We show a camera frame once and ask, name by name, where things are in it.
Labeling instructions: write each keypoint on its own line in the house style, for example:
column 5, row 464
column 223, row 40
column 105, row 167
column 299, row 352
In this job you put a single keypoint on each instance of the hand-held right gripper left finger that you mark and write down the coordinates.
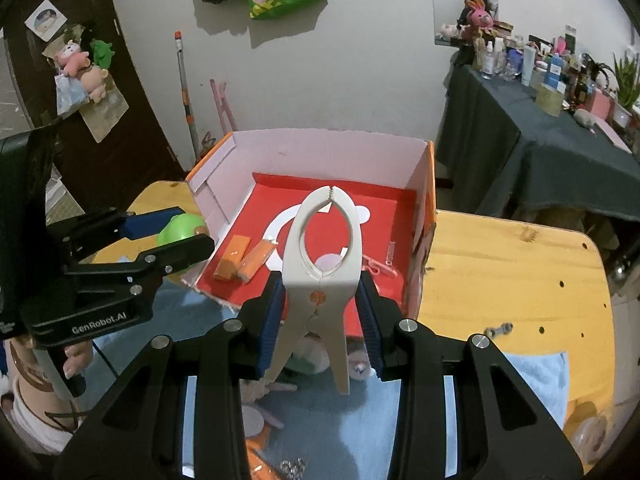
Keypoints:
column 267, row 330

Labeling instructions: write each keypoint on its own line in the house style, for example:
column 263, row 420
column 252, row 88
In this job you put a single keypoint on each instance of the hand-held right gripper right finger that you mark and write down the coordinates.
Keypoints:
column 371, row 330

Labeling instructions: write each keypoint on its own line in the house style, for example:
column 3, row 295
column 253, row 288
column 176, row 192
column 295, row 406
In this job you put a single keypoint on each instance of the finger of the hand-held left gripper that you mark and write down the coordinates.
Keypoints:
column 145, row 222
column 185, row 252

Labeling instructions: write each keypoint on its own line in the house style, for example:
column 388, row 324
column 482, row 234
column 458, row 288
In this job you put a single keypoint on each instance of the green round toy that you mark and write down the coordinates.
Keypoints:
column 177, row 227

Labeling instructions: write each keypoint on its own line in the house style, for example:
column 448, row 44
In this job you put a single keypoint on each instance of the large white clip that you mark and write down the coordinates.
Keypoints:
column 320, row 305

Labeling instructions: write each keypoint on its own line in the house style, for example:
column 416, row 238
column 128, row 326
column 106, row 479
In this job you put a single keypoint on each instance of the pink clothespin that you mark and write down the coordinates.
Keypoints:
column 377, row 266

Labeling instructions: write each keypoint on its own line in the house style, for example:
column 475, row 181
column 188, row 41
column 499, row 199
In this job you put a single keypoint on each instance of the cardboard box with red liner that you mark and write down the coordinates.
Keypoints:
column 325, row 155

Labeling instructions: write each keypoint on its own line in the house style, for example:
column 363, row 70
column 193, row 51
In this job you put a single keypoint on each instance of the grey metal link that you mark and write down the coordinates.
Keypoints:
column 497, row 330

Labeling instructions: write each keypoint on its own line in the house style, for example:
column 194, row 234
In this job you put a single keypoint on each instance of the person's left hand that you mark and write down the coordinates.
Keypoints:
column 77, row 360

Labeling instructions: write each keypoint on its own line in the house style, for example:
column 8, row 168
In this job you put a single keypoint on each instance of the white printed cap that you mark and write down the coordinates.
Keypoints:
column 359, row 364

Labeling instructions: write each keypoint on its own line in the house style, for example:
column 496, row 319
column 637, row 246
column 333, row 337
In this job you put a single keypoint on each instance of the pink hair clip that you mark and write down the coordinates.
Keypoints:
column 275, row 389

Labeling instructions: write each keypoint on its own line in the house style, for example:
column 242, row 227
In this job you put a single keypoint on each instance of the white round lid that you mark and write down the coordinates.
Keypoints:
column 252, row 421

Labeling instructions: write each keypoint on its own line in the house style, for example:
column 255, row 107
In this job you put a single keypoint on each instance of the brown paper bag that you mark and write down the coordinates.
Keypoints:
column 107, row 115

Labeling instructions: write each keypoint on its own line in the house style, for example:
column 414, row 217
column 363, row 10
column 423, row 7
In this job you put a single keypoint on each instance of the person's white printed shirt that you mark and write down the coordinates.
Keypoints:
column 25, row 400

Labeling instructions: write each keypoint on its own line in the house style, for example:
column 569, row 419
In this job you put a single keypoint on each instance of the red paper liner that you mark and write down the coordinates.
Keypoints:
column 385, row 210

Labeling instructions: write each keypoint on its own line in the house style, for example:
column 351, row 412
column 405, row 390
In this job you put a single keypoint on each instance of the pink hanger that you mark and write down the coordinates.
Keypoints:
column 222, row 107

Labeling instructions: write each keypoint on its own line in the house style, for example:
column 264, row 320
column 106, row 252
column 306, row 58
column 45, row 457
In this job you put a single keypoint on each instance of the wooden desk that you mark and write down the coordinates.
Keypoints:
column 500, row 270

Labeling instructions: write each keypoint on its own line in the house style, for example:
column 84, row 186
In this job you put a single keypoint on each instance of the pale pink plush pig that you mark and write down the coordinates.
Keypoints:
column 94, row 85

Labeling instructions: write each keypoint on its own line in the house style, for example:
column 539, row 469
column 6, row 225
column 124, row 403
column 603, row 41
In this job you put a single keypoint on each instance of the blue white cloth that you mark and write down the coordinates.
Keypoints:
column 67, row 95

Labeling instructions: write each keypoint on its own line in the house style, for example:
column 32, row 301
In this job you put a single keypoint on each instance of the blue towel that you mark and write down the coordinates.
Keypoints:
column 535, row 380

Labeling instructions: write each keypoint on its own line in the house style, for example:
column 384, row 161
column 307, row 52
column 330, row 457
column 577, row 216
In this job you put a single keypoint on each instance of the green plush toy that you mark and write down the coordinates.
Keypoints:
column 102, row 52

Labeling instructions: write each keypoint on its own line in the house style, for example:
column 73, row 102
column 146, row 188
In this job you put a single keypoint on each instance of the pink plush toy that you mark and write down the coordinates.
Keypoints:
column 72, row 60

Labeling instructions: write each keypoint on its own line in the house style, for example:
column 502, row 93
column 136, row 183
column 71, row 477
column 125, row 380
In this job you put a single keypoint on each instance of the white door sticker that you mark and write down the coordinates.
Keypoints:
column 45, row 19

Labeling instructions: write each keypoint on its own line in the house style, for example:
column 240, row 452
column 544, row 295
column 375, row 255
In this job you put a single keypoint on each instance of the dark cloth covered table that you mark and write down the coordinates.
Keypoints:
column 525, row 160

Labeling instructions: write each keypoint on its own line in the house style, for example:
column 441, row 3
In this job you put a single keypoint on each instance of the clear plastic holder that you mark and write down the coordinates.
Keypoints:
column 590, row 435

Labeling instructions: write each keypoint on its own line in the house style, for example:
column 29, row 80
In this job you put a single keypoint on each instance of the beige tape roll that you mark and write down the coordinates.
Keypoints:
column 548, row 100

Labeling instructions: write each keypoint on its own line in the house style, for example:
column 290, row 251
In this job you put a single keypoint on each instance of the beige stone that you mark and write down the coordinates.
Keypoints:
column 585, row 120

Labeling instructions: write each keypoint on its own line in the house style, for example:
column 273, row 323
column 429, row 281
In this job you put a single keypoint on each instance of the white cosmetic tube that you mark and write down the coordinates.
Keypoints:
column 528, row 65

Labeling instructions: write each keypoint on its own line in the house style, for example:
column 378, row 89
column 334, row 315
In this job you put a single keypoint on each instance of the cluster of cosmetic bottles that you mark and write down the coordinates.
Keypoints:
column 555, row 65

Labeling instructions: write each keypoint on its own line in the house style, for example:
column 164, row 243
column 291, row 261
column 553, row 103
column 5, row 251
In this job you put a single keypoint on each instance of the pink rabbit plush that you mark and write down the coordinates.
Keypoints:
column 477, row 15

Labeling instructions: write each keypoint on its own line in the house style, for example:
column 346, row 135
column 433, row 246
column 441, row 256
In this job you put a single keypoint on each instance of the potted aloe plant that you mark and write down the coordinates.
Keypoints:
column 627, row 77

